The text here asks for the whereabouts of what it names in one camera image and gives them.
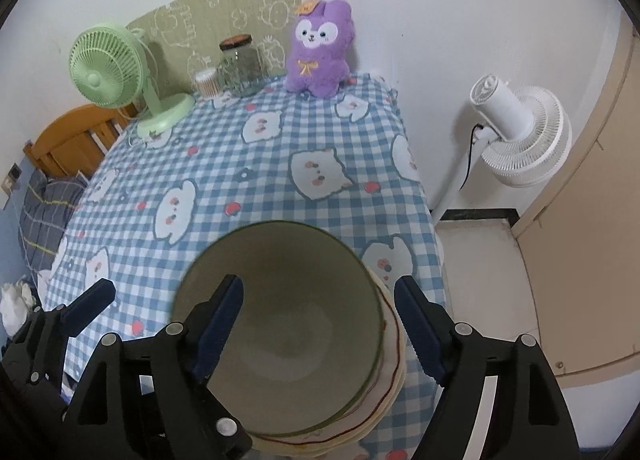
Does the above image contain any grey plaid pillow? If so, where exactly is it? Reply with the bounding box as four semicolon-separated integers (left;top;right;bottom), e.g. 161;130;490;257
19;170;88;271

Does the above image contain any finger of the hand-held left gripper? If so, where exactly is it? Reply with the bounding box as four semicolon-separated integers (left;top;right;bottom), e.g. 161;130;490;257
61;278;116;338

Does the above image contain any black fan cable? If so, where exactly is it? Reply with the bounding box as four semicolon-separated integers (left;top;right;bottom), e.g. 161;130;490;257
457;124;486;191

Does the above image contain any beige door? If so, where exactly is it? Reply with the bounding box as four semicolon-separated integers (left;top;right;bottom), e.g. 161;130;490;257
510;10;640;386

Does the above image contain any green desk fan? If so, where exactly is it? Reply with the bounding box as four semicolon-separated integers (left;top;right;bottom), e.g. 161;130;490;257
68;22;196;137

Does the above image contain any white standing fan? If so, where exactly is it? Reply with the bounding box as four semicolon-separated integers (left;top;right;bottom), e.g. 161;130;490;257
430;74;572;226

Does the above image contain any cotton swab container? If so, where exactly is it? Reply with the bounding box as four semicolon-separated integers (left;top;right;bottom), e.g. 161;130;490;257
193;67;222;100

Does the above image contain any blue checkered tablecloth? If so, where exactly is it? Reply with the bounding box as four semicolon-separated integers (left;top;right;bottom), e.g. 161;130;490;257
37;72;448;460

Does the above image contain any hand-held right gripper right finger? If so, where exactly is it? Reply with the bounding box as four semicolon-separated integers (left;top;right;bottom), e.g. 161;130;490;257
394;275;580;460

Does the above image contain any green cartoon print placemat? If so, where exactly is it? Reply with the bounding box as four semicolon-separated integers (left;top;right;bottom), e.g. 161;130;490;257
125;0;302;96

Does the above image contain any floral ceramic bowl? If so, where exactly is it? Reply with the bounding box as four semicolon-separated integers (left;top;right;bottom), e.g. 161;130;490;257
171;221;385;437

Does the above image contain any wooden headboard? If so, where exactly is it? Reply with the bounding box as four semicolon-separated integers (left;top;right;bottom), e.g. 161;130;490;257
23;103;133;180

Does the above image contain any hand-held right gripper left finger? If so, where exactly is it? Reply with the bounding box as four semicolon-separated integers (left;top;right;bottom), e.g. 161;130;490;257
62;274;253;460

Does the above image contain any yellow floral plate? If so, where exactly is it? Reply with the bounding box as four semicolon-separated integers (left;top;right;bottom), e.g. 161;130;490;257
250;270;408;458

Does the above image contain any white plate red pattern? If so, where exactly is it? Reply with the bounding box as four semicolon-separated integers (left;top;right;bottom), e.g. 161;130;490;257
250;265;403;451

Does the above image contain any purple plush rabbit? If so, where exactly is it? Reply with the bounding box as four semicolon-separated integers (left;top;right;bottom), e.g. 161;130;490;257
284;0;357;99

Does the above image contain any white crumpled cloth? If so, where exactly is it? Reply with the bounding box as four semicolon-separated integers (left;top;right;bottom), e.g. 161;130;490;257
0;280;36;338

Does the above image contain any glass jar dark lid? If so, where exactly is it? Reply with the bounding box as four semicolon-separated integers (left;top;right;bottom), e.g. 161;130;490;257
218;34;264;97

